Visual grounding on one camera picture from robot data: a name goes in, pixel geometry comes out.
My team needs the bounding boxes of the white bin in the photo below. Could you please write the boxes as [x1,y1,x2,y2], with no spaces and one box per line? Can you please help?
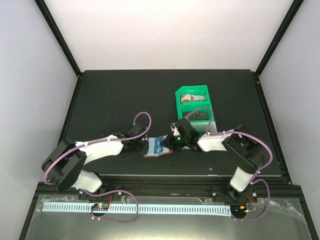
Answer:
[189,119,218,133]

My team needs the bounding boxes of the green bin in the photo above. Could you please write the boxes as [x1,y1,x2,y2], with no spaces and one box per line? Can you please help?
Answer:
[176,100,213,122]
[175,85,210,105]

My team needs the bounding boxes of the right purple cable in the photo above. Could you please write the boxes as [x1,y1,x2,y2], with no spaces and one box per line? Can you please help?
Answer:
[184,107,274,186]

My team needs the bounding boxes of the circuit board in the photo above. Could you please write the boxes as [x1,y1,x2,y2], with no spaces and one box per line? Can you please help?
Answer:
[91,203,109,211]
[234,205,257,214]

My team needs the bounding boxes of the brown leather card holder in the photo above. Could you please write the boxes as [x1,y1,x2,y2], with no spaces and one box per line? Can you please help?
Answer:
[143,135,173,158]

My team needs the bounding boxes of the left black frame post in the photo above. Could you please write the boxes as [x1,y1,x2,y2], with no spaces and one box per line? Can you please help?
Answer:
[34,0,82,77]

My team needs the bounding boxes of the green upper bin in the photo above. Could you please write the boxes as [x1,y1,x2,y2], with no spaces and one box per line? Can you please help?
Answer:
[175,85,210,105]

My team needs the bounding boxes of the blue credit card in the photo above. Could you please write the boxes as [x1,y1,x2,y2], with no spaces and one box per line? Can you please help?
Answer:
[154,136,165,154]

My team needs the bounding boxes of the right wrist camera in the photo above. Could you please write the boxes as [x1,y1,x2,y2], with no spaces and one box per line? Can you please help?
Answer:
[170,123,180,136]

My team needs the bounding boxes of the black frame post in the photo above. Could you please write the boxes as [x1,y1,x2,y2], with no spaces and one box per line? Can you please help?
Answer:
[34,0,82,77]
[255,0,304,77]

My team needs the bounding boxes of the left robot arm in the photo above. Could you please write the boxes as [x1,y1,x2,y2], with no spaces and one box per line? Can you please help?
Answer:
[41,123,149,200]

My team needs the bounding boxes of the white slotted cable duct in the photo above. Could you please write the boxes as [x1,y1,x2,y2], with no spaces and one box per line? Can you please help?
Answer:
[42,202,232,217]

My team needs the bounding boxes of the black cards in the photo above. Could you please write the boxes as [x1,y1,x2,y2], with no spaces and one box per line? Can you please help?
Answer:
[182,111,209,121]

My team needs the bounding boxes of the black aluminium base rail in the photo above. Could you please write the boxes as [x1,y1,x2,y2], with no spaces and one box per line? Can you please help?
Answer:
[34,176,305,204]

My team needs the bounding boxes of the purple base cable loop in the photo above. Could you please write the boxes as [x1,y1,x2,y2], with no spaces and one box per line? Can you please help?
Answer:
[90,189,140,223]

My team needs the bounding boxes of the red white cards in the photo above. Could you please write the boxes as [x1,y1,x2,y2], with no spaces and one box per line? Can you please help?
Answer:
[180,94,206,104]

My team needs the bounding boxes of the left circuit board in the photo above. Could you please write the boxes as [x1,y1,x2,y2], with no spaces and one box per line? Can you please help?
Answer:
[91,203,109,211]

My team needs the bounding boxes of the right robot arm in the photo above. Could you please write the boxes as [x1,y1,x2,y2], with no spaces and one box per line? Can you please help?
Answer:
[159,118,273,202]

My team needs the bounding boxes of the right circuit board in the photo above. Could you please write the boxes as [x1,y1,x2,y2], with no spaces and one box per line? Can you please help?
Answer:
[234,205,257,214]

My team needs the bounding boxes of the green middle bin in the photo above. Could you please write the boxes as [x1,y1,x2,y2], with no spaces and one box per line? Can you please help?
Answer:
[176,100,213,122]

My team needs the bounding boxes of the right black frame post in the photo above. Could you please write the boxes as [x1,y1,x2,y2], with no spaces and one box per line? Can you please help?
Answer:
[255,0,304,77]

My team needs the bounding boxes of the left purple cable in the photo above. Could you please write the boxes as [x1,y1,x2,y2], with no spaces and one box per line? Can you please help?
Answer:
[43,111,153,186]

